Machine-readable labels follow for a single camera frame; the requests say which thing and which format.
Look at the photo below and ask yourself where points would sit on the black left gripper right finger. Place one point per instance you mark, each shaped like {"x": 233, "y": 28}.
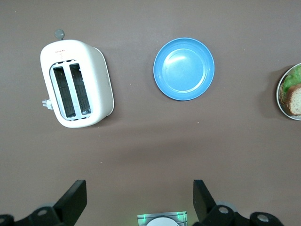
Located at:
{"x": 214, "y": 217}

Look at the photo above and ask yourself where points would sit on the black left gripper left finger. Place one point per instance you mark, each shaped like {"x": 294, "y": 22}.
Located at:
{"x": 58, "y": 216}

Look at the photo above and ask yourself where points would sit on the dark crust bread slice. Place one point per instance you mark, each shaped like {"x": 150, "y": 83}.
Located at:
{"x": 295, "y": 100}

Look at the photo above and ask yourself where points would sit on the green lettuce leaf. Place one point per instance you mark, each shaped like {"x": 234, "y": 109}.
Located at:
{"x": 291, "y": 77}

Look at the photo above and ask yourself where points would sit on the beige plate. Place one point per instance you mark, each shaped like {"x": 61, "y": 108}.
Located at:
{"x": 281, "y": 103}

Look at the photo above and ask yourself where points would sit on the blue plate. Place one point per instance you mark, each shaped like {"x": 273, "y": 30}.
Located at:
{"x": 184, "y": 68}

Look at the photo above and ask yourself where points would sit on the white toaster plug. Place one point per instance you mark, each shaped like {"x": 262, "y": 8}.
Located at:
{"x": 47, "y": 104}

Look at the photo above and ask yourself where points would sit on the white toaster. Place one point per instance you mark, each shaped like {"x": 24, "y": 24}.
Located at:
{"x": 96, "y": 77}

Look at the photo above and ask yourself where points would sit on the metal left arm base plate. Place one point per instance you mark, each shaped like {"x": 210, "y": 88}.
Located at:
{"x": 142, "y": 217}

